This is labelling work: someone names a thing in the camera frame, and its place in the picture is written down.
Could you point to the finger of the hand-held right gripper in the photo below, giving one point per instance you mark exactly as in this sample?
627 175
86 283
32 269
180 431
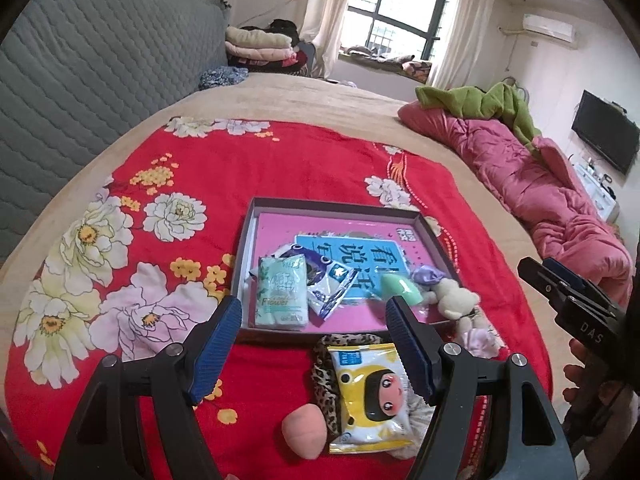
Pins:
537 275
575 280

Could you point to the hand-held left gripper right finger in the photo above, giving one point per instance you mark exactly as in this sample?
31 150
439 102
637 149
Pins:
412 347

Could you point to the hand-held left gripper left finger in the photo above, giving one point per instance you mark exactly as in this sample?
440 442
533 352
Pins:
217 345

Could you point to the green makeup sponge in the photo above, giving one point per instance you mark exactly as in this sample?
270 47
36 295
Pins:
397 287

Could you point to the cream plush bear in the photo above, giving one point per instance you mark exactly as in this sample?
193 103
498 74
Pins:
455 300

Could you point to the lilac scrunchie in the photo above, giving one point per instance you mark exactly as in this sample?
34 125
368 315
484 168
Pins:
477 342

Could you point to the cream lace scrunchie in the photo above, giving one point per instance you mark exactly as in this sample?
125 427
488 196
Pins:
417 412

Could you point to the yellow cartoon wipes packet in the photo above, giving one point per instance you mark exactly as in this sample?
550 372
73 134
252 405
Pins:
370 400

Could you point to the purple scrunchie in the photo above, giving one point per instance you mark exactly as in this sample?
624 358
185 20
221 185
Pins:
427 277

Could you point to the green tissue pack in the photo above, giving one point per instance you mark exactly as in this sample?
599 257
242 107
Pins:
280 292

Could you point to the leopard print headband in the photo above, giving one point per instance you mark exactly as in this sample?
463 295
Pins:
325 385

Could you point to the blue cartoon wipes packet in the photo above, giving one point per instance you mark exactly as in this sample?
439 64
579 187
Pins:
325 280

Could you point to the pink makeup sponge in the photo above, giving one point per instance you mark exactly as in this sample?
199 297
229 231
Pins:
300 432

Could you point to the dark cardboard box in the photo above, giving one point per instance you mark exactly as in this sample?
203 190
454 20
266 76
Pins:
325 206

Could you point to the person's right hand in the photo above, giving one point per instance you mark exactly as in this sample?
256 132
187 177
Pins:
575 390

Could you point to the pink quilt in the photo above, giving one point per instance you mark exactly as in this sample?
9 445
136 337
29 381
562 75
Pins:
550 195

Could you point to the white television cabinet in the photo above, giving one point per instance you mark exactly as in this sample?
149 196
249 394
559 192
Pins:
597 185

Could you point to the pink book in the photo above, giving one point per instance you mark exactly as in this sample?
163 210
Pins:
370 230

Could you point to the black television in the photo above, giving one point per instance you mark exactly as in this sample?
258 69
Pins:
605 130

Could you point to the green blanket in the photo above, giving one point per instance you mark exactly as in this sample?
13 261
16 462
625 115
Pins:
480 102

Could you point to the red floral blanket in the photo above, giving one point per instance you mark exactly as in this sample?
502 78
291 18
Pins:
320 160

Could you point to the white air conditioner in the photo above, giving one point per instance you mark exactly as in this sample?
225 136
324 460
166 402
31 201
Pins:
547 27

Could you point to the white curtain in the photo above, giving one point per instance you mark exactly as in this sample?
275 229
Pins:
325 10
460 25

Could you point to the windowsill cushions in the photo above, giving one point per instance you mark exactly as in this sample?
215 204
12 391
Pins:
385 57

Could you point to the blue patterned cloth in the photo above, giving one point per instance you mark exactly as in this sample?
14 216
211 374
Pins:
222 77

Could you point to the pink folded blanket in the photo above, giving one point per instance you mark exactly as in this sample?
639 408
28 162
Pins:
260 55

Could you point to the dark red clothes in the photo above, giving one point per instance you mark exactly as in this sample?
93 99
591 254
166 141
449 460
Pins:
300 62

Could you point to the window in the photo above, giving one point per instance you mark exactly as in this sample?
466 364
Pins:
395 15

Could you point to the grey quilted headboard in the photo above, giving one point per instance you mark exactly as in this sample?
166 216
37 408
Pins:
100 70

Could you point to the cream folded blanket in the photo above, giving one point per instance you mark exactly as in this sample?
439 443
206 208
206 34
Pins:
255 37

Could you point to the black clothes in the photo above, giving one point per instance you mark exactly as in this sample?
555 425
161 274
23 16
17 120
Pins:
282 27

